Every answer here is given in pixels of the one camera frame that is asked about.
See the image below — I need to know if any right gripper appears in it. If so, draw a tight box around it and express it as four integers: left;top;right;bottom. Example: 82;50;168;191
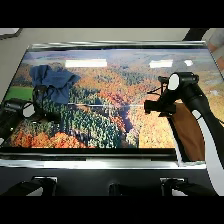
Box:
143;97;178;118

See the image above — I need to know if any blue shirt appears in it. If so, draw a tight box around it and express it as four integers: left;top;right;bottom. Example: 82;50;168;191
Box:
28;64;82;105

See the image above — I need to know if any silver frame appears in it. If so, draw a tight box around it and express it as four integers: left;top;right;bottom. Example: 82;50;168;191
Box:
0;152;224;197

